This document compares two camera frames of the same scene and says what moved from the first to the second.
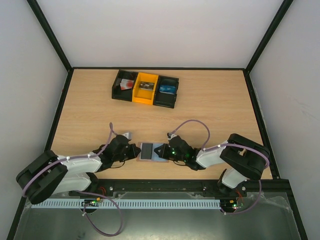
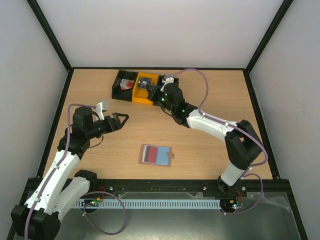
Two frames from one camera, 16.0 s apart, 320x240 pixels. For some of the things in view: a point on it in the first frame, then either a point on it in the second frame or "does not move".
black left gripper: x=133 y=154 to x=116 y=125
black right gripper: x=165 y=151 to x=154 y=90
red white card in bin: x=126 y=84 does not move
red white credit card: x=126 y=84 does not move
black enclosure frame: x=51 y=36 does not move
